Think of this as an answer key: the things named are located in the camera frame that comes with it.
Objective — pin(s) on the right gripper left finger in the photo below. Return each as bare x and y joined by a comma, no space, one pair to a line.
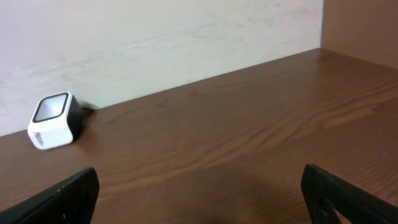
72,200

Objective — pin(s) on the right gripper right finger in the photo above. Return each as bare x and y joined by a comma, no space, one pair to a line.
326,195

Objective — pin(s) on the white barcode scanner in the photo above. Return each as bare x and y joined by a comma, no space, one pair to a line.
57,121

